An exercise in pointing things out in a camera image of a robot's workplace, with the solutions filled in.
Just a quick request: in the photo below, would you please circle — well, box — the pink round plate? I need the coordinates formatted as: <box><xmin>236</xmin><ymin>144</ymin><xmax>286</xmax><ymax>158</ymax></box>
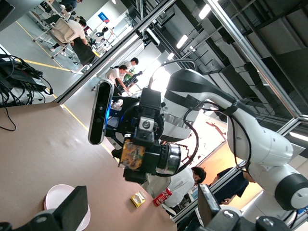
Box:
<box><xmin>44</xmin><ymin>184</ymin><xmax>91</xmax><ymax>231</ymax></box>

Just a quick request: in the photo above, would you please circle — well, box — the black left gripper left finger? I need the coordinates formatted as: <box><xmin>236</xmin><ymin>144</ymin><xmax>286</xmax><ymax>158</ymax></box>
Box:
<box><xmin>0</xmin><ymin>185</ymin><xmax>89</xmax><ymax>231</ymax></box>

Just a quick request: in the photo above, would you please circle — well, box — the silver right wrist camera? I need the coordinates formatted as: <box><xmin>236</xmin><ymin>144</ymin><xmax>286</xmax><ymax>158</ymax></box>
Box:
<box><xmin>88</xmin><ymin>79</ymin><xmax>115</xmax><ymax>146</ymax></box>

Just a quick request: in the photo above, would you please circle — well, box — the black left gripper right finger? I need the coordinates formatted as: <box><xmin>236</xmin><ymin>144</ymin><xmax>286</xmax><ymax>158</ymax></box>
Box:
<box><xmin>197</xmin><ymin>183</ymin><xmax>293</xmax><ymax>231</ymax></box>

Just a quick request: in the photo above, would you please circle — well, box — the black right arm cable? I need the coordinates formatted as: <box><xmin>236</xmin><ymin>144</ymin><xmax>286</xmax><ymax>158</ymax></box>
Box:
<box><xmin>155</xmin><ymin>101</ymin><xmax>252</xmax><ymax>179</ymax></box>

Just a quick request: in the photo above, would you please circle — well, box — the yellow snack packet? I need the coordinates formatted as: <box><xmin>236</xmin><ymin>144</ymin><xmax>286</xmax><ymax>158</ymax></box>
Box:
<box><xmin>129</xmin><ymin>191</ymin><xmax>147</xmax><ymax>209</ymax></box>

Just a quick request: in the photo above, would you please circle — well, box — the rectangular ceiling light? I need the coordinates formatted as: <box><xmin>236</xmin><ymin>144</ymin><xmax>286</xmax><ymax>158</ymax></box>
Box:
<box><xmin>198</xmin><ymin>3</ymin><xmax>211</xmax><ymax>20</ymax></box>
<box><xmin>176</xmin><ymin>34</ymin><xmax>189</xmax><ymax>49</ymax></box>

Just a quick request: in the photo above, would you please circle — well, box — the blue wall sign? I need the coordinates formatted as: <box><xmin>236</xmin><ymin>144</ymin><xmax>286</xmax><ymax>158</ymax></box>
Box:
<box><xmin>97</xmin><ymin>11</ymin><xmax>110</xmax><ymax>24</ymax></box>

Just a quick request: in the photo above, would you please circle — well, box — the red soda can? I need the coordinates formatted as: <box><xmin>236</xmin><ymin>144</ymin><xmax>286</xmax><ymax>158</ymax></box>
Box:
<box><xmin>153</xmin><ymin>188</ymin><xmax>173</xmax><ymax>208</ymax></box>

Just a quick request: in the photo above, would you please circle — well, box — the person dark blue shirt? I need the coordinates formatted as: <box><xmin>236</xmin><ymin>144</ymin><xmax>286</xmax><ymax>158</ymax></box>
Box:
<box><xmin>211</xmin><ymin>167</ymin><xmax>256</xmax><ymax>205</ymax></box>

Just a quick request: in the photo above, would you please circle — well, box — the person white shirt black skirt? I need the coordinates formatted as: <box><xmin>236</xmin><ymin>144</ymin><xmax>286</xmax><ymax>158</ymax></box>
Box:
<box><xmin>71</xmin><ymin>19</ymin><xmax>96</xmax><ymax>67</ymax></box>

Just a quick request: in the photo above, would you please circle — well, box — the white office chair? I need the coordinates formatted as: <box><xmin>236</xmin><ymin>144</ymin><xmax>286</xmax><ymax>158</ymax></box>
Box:
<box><xmin>49</xmin><ymin>18</ymin><xmax>76</xmax><ymax>46</ymax></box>

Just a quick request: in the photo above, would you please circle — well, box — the person bending in white shirt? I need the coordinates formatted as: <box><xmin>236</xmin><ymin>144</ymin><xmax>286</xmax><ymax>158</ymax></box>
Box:
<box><xmin>105</xmin><ymin>64</ymin><xmax>128</xmax><ymax>90</ymax></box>

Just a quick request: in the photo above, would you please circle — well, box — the person dark hair light shirt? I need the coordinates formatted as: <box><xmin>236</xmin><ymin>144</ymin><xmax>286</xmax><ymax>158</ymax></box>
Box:
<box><xmin>125</xmin><ymin>57</ymin><xmax>140</xmax><ymax>76</ymax></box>

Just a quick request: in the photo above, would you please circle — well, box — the aluminium frame beam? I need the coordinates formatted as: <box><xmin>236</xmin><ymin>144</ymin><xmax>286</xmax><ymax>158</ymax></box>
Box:
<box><xmin>55</xmin><ymin>0</ymin><xmax>178</xmax><ymax>106</ymax></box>
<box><xmin>206</xmin><ymin>0</ymin><xmax>308</xmax><ymax>122</ymax></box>

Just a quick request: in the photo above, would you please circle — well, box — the black cable bundle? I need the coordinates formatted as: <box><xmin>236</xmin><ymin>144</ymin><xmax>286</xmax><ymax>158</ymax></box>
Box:
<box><xmin>0</xmin><ymin>47</ymin><xmax>54</xmax><ymax>132</ymax></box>

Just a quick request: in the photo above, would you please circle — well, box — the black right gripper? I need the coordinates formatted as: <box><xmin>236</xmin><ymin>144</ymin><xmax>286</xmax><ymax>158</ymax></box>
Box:
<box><xmin>112</xmin><ymin>88</ymin><xmax>167</xmax><ymax>185</ymax></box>

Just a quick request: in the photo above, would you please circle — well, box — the orange push button switch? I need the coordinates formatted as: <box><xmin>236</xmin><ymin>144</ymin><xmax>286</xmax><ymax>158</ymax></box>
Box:
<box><xmin>117</xmin><ymin>139</ymin><xmax>181</xmax><ymax>175</ymax></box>

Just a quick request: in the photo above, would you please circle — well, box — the seated person white shirt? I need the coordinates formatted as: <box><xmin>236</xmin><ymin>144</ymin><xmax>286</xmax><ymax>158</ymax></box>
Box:
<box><xmin>145</xmin><ymin>166</ymin><xmax>207</xmax><ymax>209</ymax></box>

